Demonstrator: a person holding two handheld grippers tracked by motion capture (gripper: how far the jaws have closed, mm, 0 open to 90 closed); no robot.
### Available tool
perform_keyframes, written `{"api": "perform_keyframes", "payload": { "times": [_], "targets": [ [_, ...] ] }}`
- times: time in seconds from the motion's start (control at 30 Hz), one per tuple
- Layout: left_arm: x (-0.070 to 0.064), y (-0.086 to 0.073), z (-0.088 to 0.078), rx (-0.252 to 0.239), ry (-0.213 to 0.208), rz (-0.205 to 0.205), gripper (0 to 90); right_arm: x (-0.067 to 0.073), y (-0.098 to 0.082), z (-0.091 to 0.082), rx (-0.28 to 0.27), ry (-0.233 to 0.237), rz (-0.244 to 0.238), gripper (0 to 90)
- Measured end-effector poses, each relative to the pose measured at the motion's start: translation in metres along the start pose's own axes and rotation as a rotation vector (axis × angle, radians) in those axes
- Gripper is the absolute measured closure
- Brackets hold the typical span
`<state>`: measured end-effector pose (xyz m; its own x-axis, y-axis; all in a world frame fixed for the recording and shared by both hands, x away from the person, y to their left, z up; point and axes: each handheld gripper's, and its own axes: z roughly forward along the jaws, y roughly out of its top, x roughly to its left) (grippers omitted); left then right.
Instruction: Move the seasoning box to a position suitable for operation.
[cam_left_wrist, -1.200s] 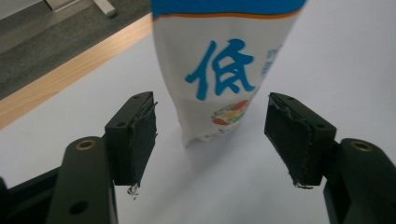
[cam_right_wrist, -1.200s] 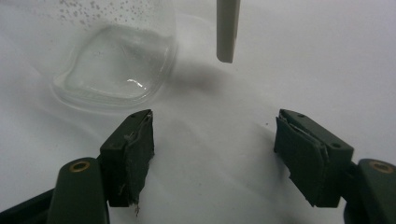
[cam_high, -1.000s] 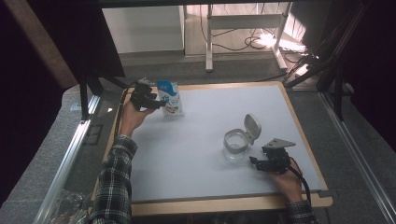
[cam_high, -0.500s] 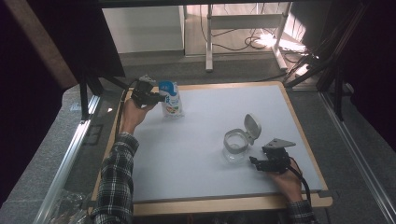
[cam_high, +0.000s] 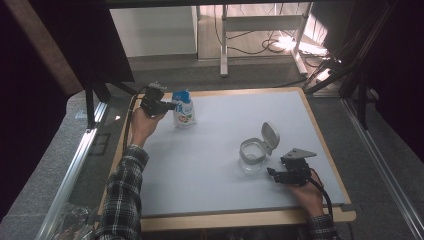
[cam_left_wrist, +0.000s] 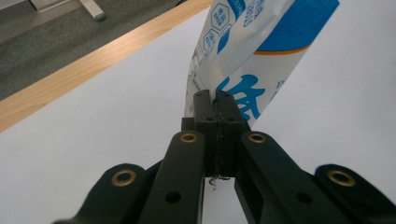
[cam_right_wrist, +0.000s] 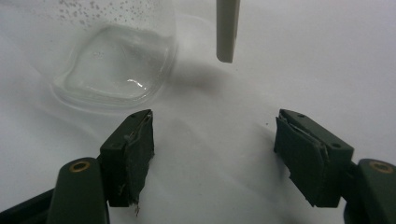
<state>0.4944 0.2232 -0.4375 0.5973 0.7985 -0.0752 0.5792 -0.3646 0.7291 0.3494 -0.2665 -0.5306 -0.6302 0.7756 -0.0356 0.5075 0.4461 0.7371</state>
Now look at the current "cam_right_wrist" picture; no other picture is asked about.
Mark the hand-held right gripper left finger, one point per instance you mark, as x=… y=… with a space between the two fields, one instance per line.
x=130 y=161

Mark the clear pitcher with white lid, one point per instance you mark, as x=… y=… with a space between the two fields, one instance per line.
x=118 y=68

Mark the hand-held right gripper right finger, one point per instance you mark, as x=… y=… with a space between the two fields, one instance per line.
x=311 y=161

